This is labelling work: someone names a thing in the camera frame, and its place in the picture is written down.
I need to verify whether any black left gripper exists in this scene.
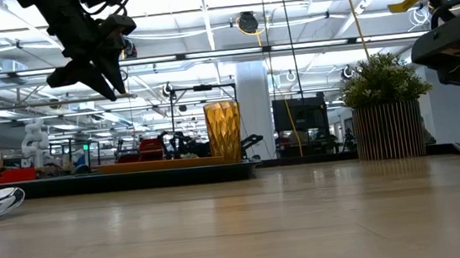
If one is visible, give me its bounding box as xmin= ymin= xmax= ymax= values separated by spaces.
xmin=16 ymin=0 xmax=145 ymax=110

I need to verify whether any amber faceted plastic cup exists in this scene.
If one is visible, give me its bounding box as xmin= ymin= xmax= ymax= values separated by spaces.
xmin=202 ymin=99 xmax=246 ymax=167

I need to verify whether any dark green tray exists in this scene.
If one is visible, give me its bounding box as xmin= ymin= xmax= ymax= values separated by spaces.
xmin=0 ymin=159 xmax=261 ymax=205

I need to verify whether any white pillar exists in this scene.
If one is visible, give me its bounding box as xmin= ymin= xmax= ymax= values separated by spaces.
xmin=234 ymin=59 xmax=278 ymax=163
xmin=414 ymin=62 xmax=460 ymax=146

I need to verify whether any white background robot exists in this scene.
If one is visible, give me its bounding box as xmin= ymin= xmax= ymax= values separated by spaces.
xmin=17 ymin=116 xmax=53 ymax=170

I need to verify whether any red box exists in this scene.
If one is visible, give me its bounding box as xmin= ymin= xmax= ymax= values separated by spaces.
xmin=136 ymin=137 xmax=166 ymax=163

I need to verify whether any potted plant in striped pot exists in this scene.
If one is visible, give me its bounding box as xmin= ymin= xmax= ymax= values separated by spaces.
xmin=336 ymin=48 xmax=440 ymax=164

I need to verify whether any red bin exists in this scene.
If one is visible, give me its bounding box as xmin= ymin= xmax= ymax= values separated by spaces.
xmin=0 ymin=164 xmax=37 ymax=185

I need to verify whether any black cabinet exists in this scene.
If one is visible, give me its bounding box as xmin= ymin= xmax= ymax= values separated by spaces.
xmin=271 ymin=95 xmax=333 ymax=159

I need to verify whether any yellow hanging cable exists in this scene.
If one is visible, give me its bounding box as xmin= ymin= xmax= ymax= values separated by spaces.
xmin=340 ymin=0 xmax=372 ymax=62

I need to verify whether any black ceiling cable reel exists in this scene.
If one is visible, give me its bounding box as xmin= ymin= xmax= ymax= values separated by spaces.
xmin=234 ymin=10 xmax=260 ymax=36

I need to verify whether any black cable with coil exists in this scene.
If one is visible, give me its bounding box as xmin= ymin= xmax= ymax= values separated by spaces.
xmin=278 ymin=0 xmax=306 ymax=101

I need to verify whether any thin yellow reel cord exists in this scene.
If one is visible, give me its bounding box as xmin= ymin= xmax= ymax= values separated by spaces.
xmin=256 ymin=25 xmax=304 ymax=161

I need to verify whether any black aluminium table frame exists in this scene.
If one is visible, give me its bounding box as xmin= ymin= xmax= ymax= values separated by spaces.
xmin=256 ymin=140 xmax=460 ymax=174

